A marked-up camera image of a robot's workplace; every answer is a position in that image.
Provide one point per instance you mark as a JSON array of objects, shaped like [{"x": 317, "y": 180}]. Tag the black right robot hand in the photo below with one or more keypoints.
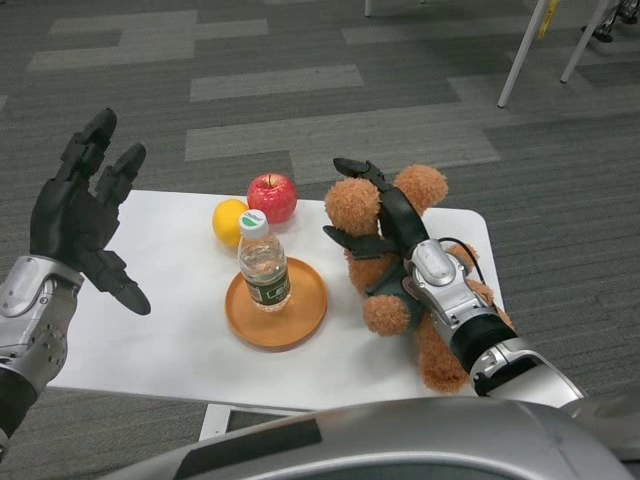
[{"x": 402, "y": 220}]

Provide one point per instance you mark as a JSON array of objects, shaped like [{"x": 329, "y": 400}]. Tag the brown plush teddy bear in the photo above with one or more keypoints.
[{"x": 350, "y": 202}]

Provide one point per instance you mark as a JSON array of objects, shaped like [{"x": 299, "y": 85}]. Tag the silver robot chest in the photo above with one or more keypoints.
[{"x": 400, "y": 440}]

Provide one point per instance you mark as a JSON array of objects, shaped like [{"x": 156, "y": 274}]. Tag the white table base frame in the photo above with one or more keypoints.
[{"x": 212, "y": 422}]

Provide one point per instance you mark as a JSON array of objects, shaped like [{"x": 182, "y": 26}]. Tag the red apple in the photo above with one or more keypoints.
[{"x": 272, "y": 200}]

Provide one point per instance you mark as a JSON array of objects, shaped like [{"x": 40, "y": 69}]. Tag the white slanted frame legs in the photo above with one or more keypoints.
[{"x": 520, "y": 55}]

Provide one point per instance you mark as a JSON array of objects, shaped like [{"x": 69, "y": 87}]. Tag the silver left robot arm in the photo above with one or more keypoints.
[{"x": 35, "y": 325}]

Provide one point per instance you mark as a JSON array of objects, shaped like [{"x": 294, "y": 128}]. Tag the round wooden plate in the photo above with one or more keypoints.
[{"x": 277, "y": 330}]

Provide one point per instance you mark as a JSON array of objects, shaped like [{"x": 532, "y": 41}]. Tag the yellow orange fruit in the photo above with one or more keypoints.
[{"x": 227, "y": 222}]

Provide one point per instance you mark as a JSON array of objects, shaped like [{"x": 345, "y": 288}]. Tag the distant robot legs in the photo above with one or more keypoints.
[{"x": 607, "y": 27}]

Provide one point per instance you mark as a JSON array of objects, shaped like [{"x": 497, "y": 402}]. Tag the clear plastic water bottle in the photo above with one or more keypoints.
[{"x": 262, "y": 270}]

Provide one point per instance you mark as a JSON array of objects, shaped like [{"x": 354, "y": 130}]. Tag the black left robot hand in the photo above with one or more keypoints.
[{"x": 70, "y": 215}]

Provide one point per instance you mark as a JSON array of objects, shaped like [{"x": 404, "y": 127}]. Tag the yellow hanging strip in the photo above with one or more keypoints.
[{"x": 547, "y": 20}]

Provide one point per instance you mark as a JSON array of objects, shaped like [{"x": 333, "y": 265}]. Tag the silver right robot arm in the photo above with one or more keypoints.
[{"x": 440, "y": 272}]

